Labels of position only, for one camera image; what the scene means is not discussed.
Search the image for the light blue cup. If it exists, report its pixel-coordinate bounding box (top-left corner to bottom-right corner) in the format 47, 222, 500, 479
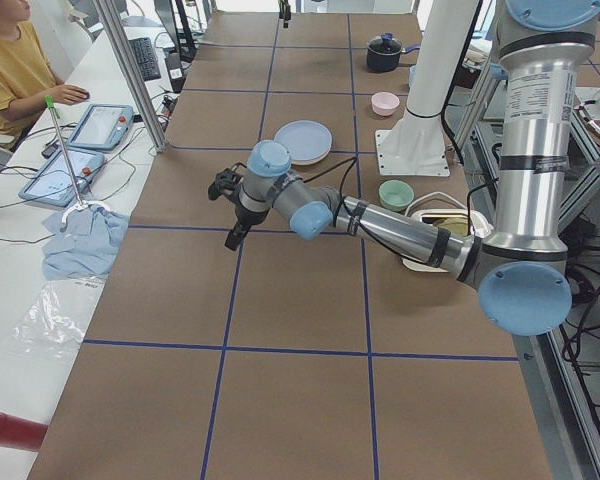
408, 65, 417, 89

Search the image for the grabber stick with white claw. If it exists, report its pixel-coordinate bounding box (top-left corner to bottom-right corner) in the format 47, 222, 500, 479
44, 95, 112, 232

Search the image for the aluminium frame post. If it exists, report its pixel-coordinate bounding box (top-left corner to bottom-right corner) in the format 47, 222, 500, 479
94, 0, 166, 153

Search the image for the blue cloth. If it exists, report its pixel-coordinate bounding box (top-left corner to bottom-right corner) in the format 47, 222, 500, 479
42, 208, 129, 280

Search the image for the cream plate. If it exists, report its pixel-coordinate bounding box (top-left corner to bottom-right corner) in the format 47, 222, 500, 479
292, 152, 328, 167

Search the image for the near teach pendant tablet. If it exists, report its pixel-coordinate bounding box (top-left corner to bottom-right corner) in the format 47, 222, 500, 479
18, 148, 105, 207

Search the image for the black keyboard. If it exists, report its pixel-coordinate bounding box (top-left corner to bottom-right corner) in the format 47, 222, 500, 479
129, 37, 161, 81

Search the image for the person in yellow shirt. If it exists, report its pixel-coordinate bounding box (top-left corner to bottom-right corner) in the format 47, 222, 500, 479
0, 1, 90, 151

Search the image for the clear plastic bag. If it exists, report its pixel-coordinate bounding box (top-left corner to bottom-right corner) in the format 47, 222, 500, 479
6, 279, 104, 362

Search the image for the pink bowl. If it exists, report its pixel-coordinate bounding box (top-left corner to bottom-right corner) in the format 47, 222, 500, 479
371, 91, 400, 117

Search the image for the cream toaster with bread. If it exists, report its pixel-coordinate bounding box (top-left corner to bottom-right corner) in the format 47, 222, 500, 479
399, 191, 497, 274

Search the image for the red cylinder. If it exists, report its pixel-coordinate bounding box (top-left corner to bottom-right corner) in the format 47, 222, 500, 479
0, 412, 48, 452

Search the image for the green bowl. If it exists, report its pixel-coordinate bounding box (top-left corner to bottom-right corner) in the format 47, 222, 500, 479
378, 179, 415, 212

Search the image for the dark blue pot with lid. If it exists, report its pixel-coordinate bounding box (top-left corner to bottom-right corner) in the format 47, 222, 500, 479
366, 32, 421, 73

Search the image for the far teach pendant tablet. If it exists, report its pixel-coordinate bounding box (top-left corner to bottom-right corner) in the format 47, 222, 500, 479
67, 104, 134, 152

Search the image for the teach pendant tablet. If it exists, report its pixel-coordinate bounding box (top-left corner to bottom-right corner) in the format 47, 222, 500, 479
67, 104, 134, 152
18, 148, 105, 207

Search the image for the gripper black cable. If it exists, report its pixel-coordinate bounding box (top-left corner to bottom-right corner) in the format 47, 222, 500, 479
299, 155, 411, 261

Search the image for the light blue plate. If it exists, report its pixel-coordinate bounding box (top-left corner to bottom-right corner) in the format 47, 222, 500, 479
274, 120, 332, 160

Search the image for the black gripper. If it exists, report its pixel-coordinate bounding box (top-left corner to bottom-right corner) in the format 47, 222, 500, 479
207, 162, 268, 250

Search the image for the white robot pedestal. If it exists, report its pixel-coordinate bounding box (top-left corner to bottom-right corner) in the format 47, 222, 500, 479
375, 0, 481, 177

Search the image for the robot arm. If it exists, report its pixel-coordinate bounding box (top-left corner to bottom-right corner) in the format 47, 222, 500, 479
208, 1, 600, 336

